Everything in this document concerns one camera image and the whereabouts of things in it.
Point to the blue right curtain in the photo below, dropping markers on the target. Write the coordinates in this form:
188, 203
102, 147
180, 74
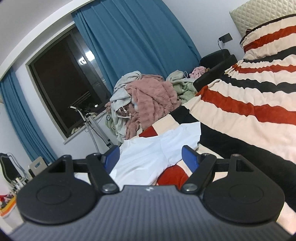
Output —
126, 36

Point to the pink fluffy blanket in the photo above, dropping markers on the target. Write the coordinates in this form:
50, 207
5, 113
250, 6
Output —
152, 99

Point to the grey white garment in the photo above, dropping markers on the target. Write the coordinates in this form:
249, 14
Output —
119, 100

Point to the blue curtain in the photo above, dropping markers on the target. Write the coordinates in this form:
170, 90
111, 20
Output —
126, 36
23, 121

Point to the grey metal tripod stand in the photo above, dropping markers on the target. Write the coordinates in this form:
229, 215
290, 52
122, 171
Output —
93, 127

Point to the striped red black cream blanket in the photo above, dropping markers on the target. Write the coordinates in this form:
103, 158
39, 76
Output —
250, 109

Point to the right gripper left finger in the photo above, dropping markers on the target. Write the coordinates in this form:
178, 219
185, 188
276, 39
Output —
100, 167

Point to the white shirt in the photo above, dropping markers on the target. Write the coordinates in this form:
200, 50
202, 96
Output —
143, 160

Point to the beige quilted headboard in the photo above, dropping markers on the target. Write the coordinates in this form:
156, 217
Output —
256, 12

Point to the small pink garment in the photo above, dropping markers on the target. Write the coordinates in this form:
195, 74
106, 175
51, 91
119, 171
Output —
197, 72

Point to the green patterned garment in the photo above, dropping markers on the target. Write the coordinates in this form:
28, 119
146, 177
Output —
182, 85

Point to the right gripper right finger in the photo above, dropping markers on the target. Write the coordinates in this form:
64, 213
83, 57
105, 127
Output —
201, 166

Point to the blue left curtain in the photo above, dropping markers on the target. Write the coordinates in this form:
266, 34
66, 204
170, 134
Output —
23, 121

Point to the black bedside seat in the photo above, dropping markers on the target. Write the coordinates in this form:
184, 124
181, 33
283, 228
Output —
217, 62

